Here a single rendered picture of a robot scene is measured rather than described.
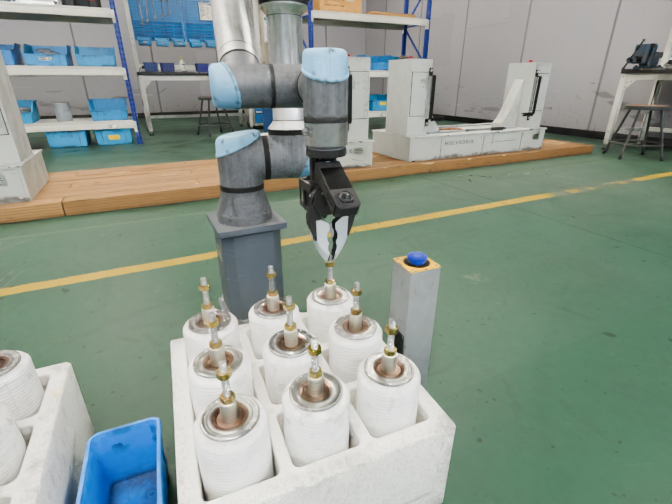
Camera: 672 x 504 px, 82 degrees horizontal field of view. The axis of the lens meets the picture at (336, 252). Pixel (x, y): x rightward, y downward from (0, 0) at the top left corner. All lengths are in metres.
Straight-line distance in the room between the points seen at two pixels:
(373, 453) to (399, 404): 0.07
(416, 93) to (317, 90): 2.50
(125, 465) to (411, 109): 2.79
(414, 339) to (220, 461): 0.47
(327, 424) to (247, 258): 0.62
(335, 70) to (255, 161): 0.43
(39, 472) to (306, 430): 0.35
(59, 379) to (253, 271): 0.50
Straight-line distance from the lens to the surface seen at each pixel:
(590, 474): 0.93
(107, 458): 0.84
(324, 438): 0.57
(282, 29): 1.05
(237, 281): 1.09
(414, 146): 3.10
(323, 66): 0.66
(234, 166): 1.02
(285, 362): 0.63
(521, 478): 0.87
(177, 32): 6.47
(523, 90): 4.06
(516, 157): 3.80
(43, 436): 0.75
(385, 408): 0.60
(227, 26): 0.84
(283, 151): 1.03
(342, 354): 0.68
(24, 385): 0.79
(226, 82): 0.73
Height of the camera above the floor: 0.65
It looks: 24 degrees down
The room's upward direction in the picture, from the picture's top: straight up
